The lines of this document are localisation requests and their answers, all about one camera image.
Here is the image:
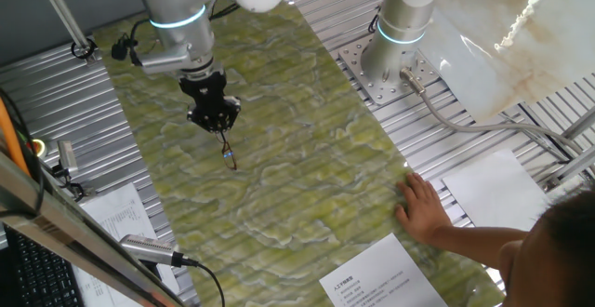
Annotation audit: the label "white beige marble sheet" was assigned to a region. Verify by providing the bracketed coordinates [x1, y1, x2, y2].
[417, 0, 595, 125]

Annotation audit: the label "blank white paper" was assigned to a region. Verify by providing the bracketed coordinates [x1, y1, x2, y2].
[441, 147, 552, 232]

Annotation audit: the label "brown framed glasses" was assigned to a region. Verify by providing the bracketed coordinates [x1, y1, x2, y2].
[218, 129, 238, 172]

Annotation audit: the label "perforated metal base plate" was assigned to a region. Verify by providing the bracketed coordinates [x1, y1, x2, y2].
[337, 34, 441, 107]

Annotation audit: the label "aluminium frame beam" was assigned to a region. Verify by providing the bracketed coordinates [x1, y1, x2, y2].
[0, 151, 187, 307]

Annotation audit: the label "paper with printed table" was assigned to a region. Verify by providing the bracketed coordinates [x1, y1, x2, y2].
[72, 181, 181, 307]

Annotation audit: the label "grey base hose cable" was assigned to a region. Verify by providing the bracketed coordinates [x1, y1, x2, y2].
[399, 66, 587, 159]

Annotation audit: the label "silver camera with black cable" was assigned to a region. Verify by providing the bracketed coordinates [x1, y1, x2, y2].
[119, 234, 187, 269]

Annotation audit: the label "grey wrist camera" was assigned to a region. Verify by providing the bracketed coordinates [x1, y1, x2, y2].
[139, 44, 194, 75]

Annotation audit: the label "orange cable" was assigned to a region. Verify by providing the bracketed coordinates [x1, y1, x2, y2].
[0, 97, 30, 176]

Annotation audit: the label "person hand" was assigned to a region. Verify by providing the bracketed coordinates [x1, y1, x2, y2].
[394, 171, 453, 246]

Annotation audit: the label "white crumpled strip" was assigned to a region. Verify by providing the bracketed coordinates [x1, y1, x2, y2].
[493, 0, 564, 52]

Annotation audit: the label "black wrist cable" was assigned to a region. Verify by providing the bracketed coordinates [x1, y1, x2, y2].
[110, 0, 241, 69]

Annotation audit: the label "slim aluminium pole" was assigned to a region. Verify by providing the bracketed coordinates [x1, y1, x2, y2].
[31, 0, 101, 64]

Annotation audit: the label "black keyboard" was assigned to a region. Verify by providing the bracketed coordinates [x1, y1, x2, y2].
[4, 225, 87, 307]

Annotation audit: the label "aluminium profile frame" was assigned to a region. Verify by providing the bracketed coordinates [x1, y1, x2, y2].
[538, 106, 595, 192]

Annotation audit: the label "person head dark hair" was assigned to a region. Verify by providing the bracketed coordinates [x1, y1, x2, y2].
[499, 185, 595, 307]

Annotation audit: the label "green marble pattern mat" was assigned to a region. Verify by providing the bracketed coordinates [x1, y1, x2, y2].
[92, 0, 508, 307]

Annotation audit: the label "black arm base cable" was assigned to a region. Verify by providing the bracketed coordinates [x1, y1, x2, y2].
[368, 0, 395, 34]

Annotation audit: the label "paper with short text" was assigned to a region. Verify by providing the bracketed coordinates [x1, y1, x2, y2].
[319, 232, 450, 307]

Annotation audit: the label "black cable bundle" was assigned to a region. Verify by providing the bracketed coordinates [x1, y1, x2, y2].
[0, 86, 47, 218]

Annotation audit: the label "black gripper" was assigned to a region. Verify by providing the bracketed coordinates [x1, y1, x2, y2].
[178, 68, 242, 143]

